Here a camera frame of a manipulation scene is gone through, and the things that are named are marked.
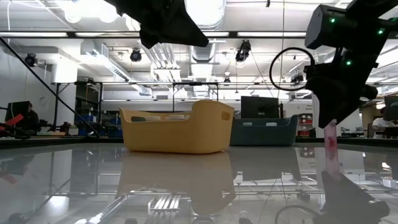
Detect black background monitor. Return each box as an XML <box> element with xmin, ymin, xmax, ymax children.
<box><xmin>241</xmin><ymin>95</ymin><xmax>280</xmax><ymax>119</ymax></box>
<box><xmin>4</xmin><ymin>101</ymin><xmax>30</xmax><ymax>122</ymax></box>

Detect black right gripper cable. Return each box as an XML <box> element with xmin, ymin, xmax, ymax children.
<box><xmin>269</xmin><ymin>47</ymin><xmax>317</xmax><ymax>92</ymax></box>

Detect pink translucent pill bottle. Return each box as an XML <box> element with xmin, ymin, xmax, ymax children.
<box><xmin>323</xmin><ymin>119</ymin><xmax>340</xmax><ymax>150</ymax></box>

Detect person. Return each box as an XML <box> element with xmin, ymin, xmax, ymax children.
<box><xmin>371</xmin><ymin>102</ymin><xmax>398</xmax><ymax>139</ymax></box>
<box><xmin>23</xmin><ymin>102</ymin><xmax>42</xmax><ymax>133</ymax></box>

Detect thin black taut cable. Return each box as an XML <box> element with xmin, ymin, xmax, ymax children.
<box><xmin>0</xmin><ymin>36</ymin><xmax>101</xmax><ymax>138</ymax></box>

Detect black aluminium rig frame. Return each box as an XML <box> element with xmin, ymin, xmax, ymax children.
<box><xmin>0</xmin><ymin>30</ymin><xmax>398</xmax><ymax>149</ymax></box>

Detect teal plastic bin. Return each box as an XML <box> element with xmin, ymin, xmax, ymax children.
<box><xmin>229</xmin><ymin>114</ymin><xmax>299</xmax><ymax>147</ymax></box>

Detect black and red tool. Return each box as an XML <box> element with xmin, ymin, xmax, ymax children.
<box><xmin>0</xmin><ymin>113</ymin><xmax>34</xmax><ymax>140</ymax></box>

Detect yellow plastic bin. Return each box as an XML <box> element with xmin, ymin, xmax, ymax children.
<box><xmin>119</xmin><ymin>99</ymin><xmax>236</xmax><ymax>155</ymax></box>

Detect black metal rack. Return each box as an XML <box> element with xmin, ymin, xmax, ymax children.
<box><xmin>51</xmin><ymin>81</ymin><xmax>104</xmax><ymax>138</ymax></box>

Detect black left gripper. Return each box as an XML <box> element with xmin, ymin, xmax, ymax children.
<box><xmin>104</xmin><ymin>0</ymin><xmax>210</xmax><ymax>50</ymax></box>

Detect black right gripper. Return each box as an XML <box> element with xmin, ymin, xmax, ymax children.
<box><xmin>306</xmin><ymin>51</ymin><xmax>379</xmax><ymax>129</ymax></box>

